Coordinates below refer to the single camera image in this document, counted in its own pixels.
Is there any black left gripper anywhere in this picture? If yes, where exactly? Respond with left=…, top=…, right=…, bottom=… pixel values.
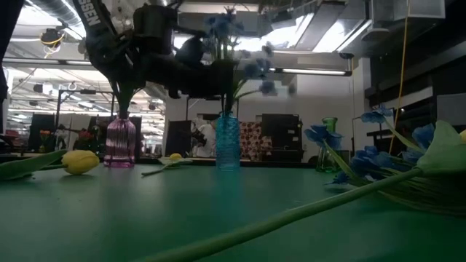
left=133, top=3, right=240, bottom=100

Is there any blue artificial flower bunch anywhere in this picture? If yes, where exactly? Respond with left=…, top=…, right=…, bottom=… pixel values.
left=205, top=5, right=247, bottom=116
left=304, top=103, right=466, bottom=218
left=218, top=39, right=298, bottom=116

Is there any teal textured glass vase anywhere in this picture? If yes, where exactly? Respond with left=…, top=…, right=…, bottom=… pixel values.
left=215, top=111, right=242, bottom=171

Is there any purple ribbed glass vase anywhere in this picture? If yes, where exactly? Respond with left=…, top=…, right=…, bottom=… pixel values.
left=103, top=115, right=138, bottom=169

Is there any pale green foreground flower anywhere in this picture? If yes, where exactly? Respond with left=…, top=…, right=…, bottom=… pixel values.
left=134, top=119, right=466, bottom=262

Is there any yellow artificial tulip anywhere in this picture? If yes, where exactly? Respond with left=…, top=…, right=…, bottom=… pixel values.
left=141, top=152, right=194, bottom=178
left=0, top=148, right=100, bottom=182

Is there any green glass vase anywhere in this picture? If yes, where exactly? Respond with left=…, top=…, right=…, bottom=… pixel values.
left=315, top=116, right=347, bottom=174

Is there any person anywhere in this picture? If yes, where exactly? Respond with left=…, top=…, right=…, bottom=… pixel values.
left=191, top=116, right=219, bottom=158

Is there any floral patterned screen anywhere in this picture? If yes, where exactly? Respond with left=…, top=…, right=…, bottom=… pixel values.
left=240, top=122, right=272, bottom=162

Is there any dark upright panel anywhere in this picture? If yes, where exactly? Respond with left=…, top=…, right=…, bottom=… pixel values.
left=165, top=119, right=193, bottom=157

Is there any black cabinet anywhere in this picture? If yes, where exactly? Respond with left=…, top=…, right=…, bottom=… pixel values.
left=261, top=113, right=303, bottom=163

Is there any long tube light fixture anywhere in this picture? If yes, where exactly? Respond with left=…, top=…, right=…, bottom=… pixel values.
left=3, top=59, right=352, bottom=77

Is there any red flower bouquet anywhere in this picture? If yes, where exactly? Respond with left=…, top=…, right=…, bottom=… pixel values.
left=72, top=127, right=100, bottom=154

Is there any green table mat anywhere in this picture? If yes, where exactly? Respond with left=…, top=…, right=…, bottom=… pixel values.
left=0, top=163, right=466, bottom=262

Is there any black gantry frame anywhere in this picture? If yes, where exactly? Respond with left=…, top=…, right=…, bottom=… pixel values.
left=56, top=89, right=117, bottom=128

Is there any thin yellow cable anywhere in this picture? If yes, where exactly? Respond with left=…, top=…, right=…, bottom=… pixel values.
left=387, top=0, right=411, bottom=156

